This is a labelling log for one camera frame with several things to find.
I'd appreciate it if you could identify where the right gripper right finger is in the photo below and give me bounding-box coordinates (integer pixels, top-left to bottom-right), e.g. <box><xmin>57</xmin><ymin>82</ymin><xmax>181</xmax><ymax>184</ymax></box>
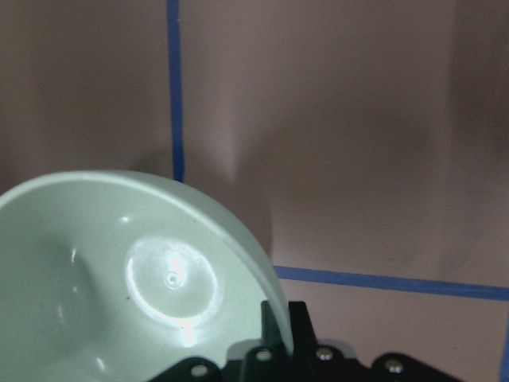
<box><xmin>288</xmin><ymin>302</ymin><xmax>458</xmax><ymax>382</ymax></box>

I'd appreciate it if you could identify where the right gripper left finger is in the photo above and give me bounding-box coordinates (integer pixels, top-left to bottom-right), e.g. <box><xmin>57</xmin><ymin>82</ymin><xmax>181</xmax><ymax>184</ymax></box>
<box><xmin>222</xmin><ymin>301</ymin><xmax>290</xmax><ymax>382</ymax></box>

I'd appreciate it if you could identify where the green bowl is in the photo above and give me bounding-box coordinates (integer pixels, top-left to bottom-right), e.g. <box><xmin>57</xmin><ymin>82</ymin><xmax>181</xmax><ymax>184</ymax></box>
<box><xmin>1</xmin><ymin>171</ymin><xmax>293</xmax><ymax>381</ymax></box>

